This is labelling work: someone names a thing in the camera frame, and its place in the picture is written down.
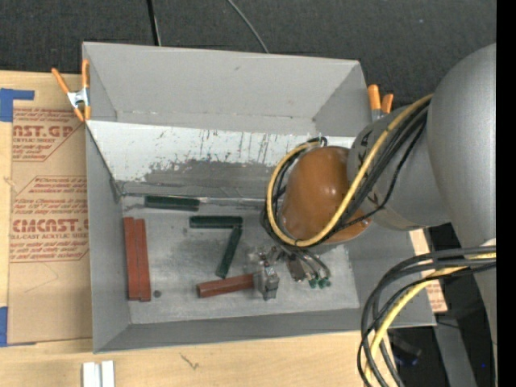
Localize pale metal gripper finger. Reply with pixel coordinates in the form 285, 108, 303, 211
247, 246, 280, 267
252, 264, 281, 302

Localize dark green flat block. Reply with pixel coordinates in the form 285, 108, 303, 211
214, 226, 244, 280
144, 194, 201, 212
189, 214, 244, 230

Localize red-brown flat block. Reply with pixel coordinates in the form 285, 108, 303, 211
196, 273, 259, 299
123, 216, 140, 301
134, 218, 152, 302

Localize grey metal bin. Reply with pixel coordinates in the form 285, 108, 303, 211
81, 41, 439, 354

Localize brown cardboard board red print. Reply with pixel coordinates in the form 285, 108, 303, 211
0, 69, 449, 348

